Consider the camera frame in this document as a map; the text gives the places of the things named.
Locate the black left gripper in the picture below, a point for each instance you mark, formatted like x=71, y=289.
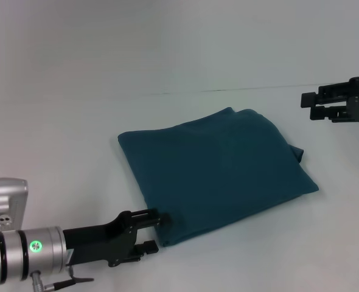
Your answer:
x=100, y=240

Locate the blue teal shirt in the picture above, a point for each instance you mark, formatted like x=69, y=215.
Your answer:
x=213, y=176

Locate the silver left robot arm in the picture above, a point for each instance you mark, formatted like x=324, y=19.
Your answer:
x=24, y=252

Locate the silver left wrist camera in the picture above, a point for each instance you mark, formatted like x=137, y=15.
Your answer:
x=7, y=203

